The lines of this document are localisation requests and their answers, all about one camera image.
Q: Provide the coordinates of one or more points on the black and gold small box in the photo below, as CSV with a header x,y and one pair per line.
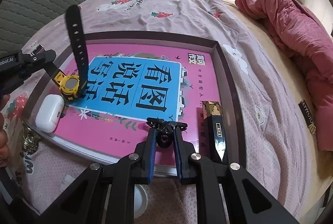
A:
x,y
218,130

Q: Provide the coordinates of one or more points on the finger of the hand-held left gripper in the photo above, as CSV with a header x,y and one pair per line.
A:
x,y
36,58
15,80

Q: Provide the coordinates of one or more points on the white plastic bottle cap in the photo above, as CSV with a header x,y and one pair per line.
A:
x,y
140,200

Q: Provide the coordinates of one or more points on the shallow grey cardboard box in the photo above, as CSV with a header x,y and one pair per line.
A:
x,y
229,99

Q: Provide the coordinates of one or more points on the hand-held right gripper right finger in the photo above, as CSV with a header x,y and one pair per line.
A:
x,y
178,156

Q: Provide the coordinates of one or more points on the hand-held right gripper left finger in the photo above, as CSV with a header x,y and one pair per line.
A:
x,y
152,156

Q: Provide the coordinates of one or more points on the pink quilt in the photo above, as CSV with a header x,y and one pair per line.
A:
x,y
299,39

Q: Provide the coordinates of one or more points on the black metal clip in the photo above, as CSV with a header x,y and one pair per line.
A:
x,y
165,139

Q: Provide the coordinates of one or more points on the pink and blue book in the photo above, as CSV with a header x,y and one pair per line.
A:
x,y
197,78

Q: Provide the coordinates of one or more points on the purple strawberry print bed sheet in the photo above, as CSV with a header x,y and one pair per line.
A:
x,y
260,122

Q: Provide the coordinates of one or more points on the person's left hand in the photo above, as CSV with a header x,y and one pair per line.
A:
x,y
4,135

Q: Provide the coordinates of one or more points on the white earbuds case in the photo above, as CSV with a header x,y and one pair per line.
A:
x,y
49,113

